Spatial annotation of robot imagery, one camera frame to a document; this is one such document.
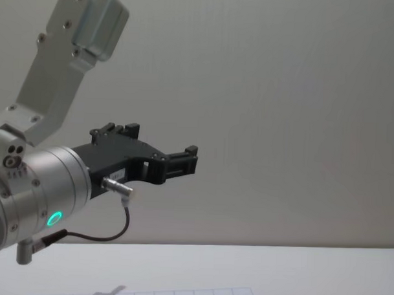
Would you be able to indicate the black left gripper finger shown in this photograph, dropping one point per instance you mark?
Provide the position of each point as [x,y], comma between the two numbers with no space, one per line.
[115,131]
[181,164]

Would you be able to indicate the white table cloth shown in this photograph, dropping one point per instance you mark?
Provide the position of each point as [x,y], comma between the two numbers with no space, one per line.
[244,269]

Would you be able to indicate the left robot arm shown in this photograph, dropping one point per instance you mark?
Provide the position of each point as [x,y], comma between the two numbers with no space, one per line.
[50,181]

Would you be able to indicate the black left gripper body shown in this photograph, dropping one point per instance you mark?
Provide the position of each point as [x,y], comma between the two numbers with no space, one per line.
[119,157]

